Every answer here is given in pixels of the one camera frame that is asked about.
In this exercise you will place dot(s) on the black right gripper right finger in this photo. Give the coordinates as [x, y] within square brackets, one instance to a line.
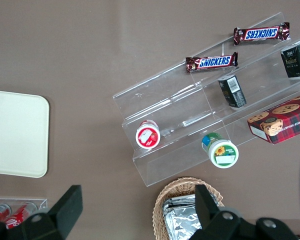
[207, 210]

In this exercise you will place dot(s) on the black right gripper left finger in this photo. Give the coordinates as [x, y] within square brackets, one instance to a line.
[65, 207]

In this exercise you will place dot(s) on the foil wrapped sandwich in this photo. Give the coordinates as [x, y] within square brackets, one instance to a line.
[181, 220]

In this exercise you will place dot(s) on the woven wicker basket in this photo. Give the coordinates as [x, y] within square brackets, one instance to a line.
[160, 202]

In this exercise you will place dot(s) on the cream plastic tray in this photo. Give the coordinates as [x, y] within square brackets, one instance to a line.
[17, 132]

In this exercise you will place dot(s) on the clear acrylic can holder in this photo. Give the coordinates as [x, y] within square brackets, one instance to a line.
[41, 203]

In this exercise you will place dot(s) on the green sunflower yogurt cup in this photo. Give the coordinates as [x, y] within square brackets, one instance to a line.
[222, 153]

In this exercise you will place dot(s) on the red lid yogurt cup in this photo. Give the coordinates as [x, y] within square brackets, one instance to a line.
[148, 136]

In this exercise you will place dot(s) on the clear acrylic stepped shelf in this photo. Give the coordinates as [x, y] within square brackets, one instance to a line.
[165, 100]

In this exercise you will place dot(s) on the red tartan cookie box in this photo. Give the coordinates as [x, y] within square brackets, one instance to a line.
[285, 120]

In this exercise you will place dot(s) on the black drink carton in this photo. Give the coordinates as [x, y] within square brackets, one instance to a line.
[296, 60]
[232, 91]

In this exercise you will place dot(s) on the Snickers chocolate bar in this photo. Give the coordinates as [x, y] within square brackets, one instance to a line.
[261, 33]
[212, 62]

